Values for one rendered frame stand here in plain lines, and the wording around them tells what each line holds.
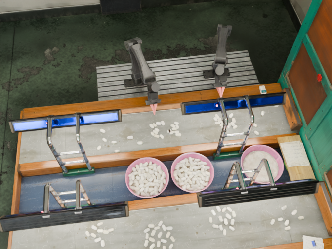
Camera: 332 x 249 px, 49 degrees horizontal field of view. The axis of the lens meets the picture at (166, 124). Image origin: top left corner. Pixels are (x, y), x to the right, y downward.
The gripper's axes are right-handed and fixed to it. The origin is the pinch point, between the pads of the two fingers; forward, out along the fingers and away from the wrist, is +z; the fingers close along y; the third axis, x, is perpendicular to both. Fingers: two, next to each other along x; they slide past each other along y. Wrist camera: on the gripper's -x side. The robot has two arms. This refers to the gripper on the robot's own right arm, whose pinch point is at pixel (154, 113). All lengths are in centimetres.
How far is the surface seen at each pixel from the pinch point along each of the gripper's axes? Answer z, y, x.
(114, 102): -9.1, -25.6, 14.3
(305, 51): -31, 94, -22
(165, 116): 3.6, 7.5, 6.8
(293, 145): 28, 85, -19
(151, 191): 44, -8, -26
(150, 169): 32.9, -6.6, -16.6
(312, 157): 34, 92, -29
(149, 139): 15.9, -4.8, -3.8
